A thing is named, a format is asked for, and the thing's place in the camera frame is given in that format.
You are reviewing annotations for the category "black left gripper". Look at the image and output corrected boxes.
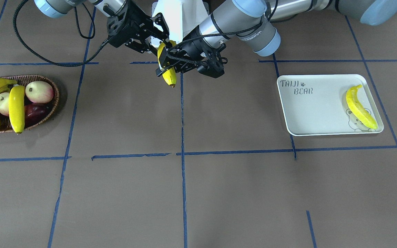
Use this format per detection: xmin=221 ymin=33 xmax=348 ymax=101
xmin=155 ymin=34 xmax=227 ymax=78

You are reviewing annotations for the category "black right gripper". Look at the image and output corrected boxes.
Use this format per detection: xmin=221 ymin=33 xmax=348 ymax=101
xmin=107 ymin=6 xmax=170 ymax=54

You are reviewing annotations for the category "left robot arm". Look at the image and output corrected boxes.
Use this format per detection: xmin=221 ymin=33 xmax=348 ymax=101
xmin=155 ymin=0 xmax=397 ymax=84

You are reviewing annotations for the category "brown wicker basket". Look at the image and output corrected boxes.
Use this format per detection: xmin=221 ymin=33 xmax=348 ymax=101
xmin=0 ymin=75 xmax=60 ymax=133

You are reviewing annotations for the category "pink green apple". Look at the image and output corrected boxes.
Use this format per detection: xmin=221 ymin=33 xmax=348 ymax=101
xmin=25 ymin=81 xmax=54 ymax=103
xmin=0 ymin=92 xmax=10 ymax=116

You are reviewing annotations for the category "dark red apple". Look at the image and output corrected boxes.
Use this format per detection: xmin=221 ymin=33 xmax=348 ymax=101
xmin=24 ymin=103 xmax=50 ymax=128

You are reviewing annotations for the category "white bear tray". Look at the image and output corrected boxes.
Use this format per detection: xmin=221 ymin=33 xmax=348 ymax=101
xmin=277 ymin=74 xmax=384 ymax=136

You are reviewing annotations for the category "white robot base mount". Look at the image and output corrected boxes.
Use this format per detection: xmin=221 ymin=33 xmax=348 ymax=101
xmin=152 ymin=0 xmax=210 ymax=44

